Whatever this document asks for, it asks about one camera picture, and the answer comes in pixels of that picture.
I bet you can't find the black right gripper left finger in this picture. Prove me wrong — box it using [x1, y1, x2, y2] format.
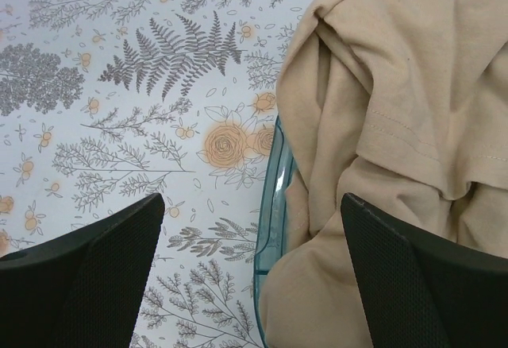
[1, 193, 164, 347]

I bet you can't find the floral patterned table mat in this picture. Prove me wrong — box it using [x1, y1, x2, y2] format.
[1, 0, 314, 347]

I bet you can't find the beige t shirt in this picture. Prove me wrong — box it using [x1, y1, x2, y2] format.
[260, 0, 507, 347]

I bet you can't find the teal plastic basket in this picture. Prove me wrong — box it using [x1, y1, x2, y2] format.
[253, 119, 296, 342]

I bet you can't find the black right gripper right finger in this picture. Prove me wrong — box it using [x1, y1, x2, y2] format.
[341, 193, 507, 348]

